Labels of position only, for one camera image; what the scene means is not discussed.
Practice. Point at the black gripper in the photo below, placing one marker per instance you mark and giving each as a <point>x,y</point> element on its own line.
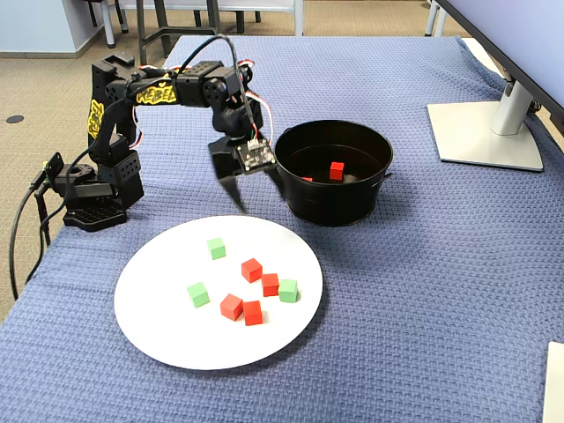
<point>223,162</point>

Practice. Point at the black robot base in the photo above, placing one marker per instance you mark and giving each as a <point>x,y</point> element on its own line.
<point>90,219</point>

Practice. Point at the white round plate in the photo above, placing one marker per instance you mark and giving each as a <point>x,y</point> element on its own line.
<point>167,335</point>

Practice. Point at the black metal bucket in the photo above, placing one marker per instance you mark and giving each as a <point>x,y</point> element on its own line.
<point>326,202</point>

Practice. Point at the green cube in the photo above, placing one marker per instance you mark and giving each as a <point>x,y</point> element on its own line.
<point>288,291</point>
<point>198,294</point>
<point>216,248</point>

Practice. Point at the black chair legs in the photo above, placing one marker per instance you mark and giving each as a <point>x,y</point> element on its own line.
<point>121,18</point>
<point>239,21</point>

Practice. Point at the light grey table leg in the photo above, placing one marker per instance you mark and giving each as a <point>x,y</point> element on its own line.
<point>299,20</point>
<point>109,26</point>
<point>432,20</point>

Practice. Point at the blue woven tablecloth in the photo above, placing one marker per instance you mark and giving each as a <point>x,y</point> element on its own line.
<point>396,308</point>

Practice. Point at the monitor with silver stand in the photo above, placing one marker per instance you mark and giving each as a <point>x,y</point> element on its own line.
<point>484,141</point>

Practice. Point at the black round floor socket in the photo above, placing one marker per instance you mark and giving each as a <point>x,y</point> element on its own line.
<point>15,119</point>

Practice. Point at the white flat panel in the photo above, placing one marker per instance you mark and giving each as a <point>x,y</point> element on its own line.
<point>555,388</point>

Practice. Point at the small camera circuit board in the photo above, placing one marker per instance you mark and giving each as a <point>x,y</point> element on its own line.
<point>255,156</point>

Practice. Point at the dark grey metal table frame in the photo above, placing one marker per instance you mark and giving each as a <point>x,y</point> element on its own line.
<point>142,48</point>

